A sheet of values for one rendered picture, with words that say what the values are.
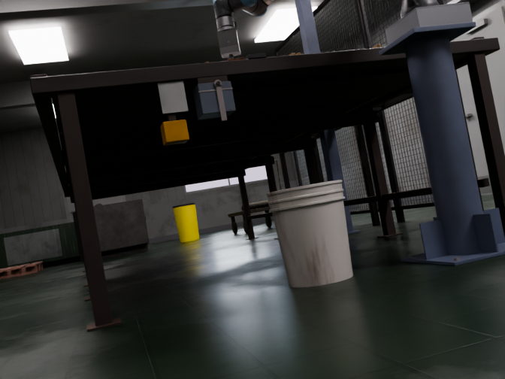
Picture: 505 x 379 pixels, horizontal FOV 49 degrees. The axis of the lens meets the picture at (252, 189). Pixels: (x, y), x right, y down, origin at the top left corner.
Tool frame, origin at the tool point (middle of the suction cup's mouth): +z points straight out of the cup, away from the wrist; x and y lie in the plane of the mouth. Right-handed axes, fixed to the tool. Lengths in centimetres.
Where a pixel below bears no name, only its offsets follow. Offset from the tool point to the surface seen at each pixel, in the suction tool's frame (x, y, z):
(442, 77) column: 27, -79, 28
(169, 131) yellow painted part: 36, 26, 30
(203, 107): 30.3, 12.6, 22.3
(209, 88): 28.9, 9.1, 15.0
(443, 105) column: 27, -77, 38
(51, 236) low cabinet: -670, 391, 45
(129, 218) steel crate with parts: -572, 224, 42
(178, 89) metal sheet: 30.7, 20.7, 13.4
